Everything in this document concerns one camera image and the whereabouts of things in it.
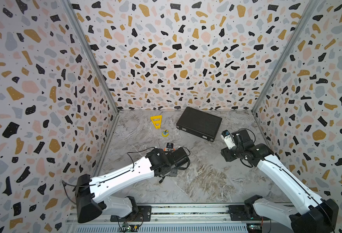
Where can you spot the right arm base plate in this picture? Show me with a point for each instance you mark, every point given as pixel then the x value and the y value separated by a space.
pixel 241 212

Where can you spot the small yellow round toy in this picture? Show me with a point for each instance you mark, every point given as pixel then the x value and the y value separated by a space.
pixel 165 133

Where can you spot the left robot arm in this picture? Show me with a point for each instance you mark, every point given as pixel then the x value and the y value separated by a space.
pixel 94 195

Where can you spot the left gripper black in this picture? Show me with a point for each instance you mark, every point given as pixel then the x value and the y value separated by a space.
pixel 175 174

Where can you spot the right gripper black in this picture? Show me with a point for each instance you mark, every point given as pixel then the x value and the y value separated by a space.
pixel 225 155

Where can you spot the yellow triangular plastic piece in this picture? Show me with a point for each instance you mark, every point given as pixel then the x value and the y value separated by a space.
pixel 156 121

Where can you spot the black carrying case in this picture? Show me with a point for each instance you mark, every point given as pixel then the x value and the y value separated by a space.
pixel 199 123

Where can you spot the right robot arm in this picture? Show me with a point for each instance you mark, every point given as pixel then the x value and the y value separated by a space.
pixel 310 213

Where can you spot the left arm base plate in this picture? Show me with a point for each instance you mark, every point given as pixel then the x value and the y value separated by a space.
pixel 141 214

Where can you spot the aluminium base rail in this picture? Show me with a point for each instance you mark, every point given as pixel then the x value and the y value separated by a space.
pixel 180 218

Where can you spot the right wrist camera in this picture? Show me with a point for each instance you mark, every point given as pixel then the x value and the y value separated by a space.
pixel 228 139

